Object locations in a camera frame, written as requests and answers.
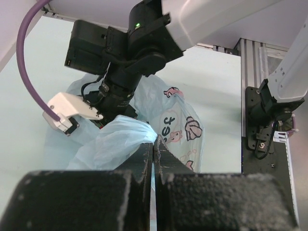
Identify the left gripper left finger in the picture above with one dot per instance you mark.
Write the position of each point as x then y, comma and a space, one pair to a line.
66, 200

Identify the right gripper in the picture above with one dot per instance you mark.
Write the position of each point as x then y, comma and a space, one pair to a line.
111, 94

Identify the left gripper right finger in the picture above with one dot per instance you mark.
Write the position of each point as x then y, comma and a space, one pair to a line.
190, 201

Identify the light blue plastic bag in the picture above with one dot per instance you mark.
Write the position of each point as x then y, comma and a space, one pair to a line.
162, 111

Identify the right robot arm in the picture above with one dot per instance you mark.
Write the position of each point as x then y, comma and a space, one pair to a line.
160, 31

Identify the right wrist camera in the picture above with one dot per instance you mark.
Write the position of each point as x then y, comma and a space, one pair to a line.
67, 106

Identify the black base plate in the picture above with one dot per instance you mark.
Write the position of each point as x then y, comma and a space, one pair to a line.
256, 158

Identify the white cable duct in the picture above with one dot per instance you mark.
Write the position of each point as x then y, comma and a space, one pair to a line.
282, 137

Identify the aluminium rail frame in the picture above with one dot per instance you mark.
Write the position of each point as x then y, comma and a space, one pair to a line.
254, 65

